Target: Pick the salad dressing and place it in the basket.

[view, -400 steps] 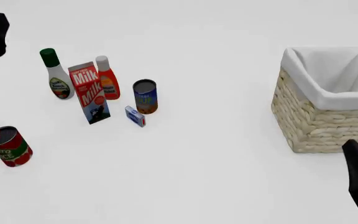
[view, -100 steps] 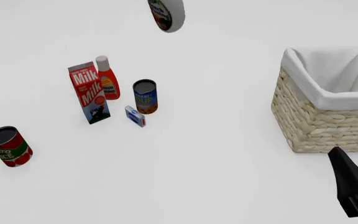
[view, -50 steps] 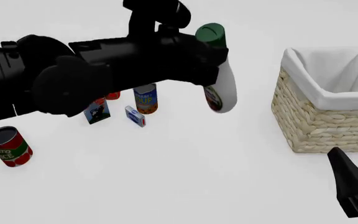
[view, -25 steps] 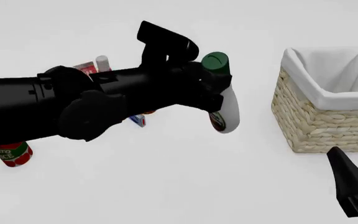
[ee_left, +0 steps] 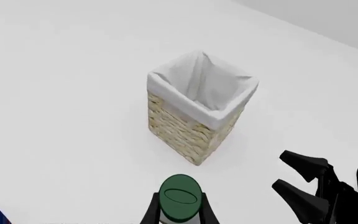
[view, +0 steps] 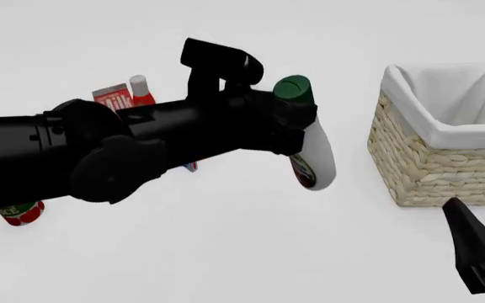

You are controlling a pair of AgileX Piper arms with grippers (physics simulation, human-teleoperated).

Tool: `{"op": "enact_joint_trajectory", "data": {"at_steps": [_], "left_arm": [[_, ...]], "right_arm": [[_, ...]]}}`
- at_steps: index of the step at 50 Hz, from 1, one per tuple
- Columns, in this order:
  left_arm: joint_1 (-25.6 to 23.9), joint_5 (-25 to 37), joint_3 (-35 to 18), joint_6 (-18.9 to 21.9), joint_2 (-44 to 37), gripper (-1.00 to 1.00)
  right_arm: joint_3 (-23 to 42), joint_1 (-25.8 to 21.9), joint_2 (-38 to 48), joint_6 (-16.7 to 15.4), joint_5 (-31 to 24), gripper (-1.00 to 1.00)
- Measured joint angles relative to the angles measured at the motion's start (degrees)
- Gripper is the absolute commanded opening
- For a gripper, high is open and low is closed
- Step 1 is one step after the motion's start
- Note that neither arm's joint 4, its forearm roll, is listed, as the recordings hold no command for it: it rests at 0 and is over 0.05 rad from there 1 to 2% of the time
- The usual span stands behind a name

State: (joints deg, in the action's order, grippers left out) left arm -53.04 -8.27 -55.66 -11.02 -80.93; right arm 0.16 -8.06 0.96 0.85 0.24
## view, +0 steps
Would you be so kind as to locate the red and white milk carton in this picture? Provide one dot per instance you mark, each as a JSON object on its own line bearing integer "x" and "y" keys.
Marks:
{"x": 112, "y": 98}

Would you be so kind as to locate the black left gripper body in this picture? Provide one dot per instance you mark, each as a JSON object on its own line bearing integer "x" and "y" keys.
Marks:
{"x": 263, "y": 123}

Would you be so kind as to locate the red ketchup bottle white cap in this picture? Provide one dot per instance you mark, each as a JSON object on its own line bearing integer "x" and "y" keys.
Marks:
{"x": 142, "y": 93}

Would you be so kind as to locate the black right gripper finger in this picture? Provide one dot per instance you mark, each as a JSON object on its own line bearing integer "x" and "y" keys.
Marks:
{"x": 472, "y": 236}

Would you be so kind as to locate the tomato sauce can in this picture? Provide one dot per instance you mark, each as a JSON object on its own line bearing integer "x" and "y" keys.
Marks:
{"x": 22, "y": 214}

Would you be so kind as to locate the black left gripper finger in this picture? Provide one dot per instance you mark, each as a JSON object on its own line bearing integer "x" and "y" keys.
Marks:
{"x": 299, "y": 115}
{"x": 289, "y": 142}

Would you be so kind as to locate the white salad dressing bottle green cap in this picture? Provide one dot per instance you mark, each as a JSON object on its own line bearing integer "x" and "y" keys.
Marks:
{"x": 321, "y": 158}

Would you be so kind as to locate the woven wicker basket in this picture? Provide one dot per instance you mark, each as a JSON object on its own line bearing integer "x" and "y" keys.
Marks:
{"x": 419, "y": 164}

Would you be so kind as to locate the white cloth basket liner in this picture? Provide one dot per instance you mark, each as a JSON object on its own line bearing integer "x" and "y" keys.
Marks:
{"x": 444, "y": 94}

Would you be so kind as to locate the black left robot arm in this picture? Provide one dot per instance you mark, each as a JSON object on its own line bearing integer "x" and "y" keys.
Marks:
{"x": 99, "y": 148}

